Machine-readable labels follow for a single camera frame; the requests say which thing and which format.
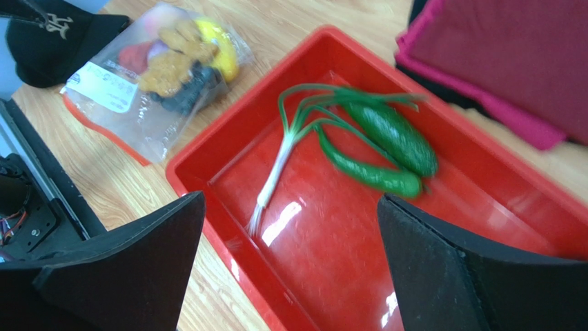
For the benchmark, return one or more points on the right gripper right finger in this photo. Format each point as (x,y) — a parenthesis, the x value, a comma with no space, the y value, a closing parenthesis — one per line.
(448,278)

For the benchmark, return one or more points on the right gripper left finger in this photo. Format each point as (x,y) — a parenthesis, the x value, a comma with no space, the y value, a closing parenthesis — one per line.
(131,278)

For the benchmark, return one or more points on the clear zip top bag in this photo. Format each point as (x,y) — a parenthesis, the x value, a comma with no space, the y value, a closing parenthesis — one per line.
(105,97)

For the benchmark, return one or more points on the yellow ginger root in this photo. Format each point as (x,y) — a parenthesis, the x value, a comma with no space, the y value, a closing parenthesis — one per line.
(169,70)

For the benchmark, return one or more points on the black grape bunch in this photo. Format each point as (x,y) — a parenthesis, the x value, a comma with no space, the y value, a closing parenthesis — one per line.
(207,83)

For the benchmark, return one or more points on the red orange tomato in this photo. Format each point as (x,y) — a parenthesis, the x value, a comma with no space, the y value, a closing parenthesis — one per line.
(135,57)

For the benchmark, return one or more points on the peach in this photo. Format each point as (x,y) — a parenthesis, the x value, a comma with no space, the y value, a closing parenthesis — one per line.
(159,17)

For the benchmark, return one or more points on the lower green pepper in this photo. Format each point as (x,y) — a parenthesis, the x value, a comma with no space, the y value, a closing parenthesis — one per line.
(402,183)

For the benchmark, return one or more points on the upper green cucumber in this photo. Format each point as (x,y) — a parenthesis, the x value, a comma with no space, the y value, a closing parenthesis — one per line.
(394,134)

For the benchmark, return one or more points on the red plastic tray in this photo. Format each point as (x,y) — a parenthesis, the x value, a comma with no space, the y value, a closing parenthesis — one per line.
(319,262)

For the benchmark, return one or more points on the green onion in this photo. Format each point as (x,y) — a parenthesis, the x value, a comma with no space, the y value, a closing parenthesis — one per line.
(304,108)

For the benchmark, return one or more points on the pink folded cloth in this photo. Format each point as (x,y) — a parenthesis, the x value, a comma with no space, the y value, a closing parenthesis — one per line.
(530,128)

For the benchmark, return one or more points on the dark red folded cloth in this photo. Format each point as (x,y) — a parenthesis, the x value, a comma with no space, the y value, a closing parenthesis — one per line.
(531,54)

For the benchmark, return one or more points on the black cap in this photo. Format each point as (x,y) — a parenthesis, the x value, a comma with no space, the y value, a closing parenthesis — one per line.
(50,40)

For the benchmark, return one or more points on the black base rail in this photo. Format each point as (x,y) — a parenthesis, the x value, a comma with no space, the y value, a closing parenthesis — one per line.
(42,210)

